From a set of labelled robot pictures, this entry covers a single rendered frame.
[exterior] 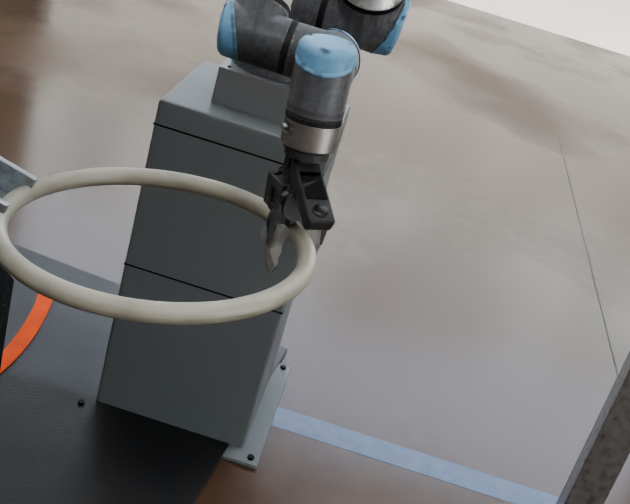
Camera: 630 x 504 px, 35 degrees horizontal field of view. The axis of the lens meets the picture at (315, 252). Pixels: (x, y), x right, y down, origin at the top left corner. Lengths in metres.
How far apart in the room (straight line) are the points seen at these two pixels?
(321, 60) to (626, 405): 1.14
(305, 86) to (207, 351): 1.11
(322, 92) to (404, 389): 1.71
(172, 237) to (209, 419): 0.50
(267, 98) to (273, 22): 0.67
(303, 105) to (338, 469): 1.36
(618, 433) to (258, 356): 0.86
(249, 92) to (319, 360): 1.07
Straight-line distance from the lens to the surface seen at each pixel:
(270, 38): 1.61
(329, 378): 2.99
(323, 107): 1.49
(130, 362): 2.54
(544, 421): 3.20
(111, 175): 1.69
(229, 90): 2.29
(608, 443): 2.32
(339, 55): 1.48
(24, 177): 1.60
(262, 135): 2.21
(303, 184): 1.52
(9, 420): 2.53
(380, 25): 2.24
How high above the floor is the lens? 1.57
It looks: 25 degrees down
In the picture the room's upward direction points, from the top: 17 degrees clockwise
